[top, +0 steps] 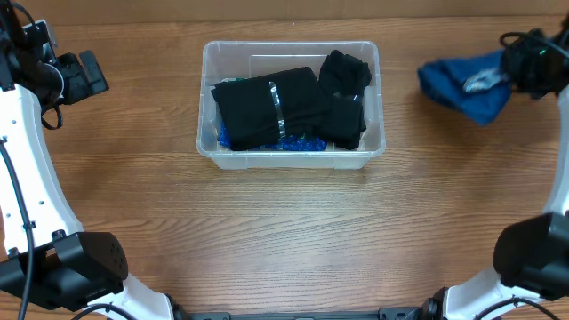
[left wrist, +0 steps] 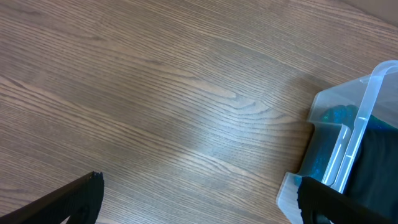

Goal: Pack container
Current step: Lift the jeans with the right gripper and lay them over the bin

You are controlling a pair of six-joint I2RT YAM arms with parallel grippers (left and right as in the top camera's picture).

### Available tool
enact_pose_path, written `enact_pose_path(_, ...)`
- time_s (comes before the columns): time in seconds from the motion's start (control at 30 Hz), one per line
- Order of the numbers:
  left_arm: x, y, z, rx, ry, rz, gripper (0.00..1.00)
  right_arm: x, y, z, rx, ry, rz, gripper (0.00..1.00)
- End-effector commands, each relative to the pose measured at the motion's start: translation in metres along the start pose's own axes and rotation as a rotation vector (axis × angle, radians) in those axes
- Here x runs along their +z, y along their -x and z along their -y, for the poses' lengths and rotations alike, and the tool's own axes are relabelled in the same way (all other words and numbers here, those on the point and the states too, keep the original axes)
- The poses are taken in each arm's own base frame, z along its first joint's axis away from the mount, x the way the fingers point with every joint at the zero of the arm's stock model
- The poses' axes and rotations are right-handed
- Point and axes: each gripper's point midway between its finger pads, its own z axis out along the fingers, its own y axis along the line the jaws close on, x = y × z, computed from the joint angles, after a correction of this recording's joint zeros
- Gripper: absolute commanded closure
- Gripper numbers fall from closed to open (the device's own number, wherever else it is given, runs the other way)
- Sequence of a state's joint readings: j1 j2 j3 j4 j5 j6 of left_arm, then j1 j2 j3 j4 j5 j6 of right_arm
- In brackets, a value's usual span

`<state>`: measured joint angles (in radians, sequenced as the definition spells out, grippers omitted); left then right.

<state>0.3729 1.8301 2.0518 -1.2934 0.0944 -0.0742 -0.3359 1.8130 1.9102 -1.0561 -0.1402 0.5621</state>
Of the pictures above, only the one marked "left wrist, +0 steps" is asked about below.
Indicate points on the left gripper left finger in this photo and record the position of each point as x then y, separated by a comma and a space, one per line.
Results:
77, 202

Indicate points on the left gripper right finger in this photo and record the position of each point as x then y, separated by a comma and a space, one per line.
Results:
321, 204

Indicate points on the black cloth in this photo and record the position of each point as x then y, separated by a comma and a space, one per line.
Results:
376, 168

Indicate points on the blue green sequin cloth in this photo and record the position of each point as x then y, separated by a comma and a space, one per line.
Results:
324, 156

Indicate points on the clear plastic storage bin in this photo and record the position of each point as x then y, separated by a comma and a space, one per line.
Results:
374, 95

